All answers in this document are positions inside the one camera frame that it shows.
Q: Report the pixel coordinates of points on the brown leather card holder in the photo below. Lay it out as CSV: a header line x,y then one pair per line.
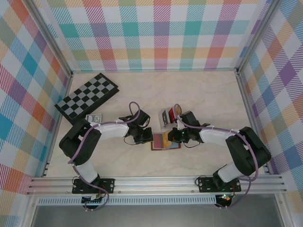
x,y
174,146

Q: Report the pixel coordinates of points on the clear plastic card box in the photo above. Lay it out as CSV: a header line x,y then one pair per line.
x,y
165,125

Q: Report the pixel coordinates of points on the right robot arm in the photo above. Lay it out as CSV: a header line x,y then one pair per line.
x,y
213,136

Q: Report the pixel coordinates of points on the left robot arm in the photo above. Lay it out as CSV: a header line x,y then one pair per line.
x,y
111,131

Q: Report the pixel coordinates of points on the red card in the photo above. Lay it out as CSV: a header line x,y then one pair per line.
x,y
171,114

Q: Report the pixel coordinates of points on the gold card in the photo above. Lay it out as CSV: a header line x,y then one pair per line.
x,y
178,109

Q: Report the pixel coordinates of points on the blue playing card deck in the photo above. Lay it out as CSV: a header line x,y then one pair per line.
x,y
94,117

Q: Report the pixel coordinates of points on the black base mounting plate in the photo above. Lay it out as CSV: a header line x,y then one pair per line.
x,y
206,184
109,185

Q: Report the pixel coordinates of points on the black grey chessboard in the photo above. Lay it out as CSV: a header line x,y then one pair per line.
x,y
86,98

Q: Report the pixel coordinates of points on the small controller board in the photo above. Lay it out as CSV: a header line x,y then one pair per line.
x,y
226,198
93,201

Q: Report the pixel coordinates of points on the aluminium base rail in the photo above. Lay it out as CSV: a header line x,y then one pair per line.
x,y
154,185

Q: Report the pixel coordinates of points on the aluminium frame bar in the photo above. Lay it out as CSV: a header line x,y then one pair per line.
x,y
47,165
248,106

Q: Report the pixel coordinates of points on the aluminium frame post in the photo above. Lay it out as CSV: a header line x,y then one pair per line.
x,y
54,37
254,35

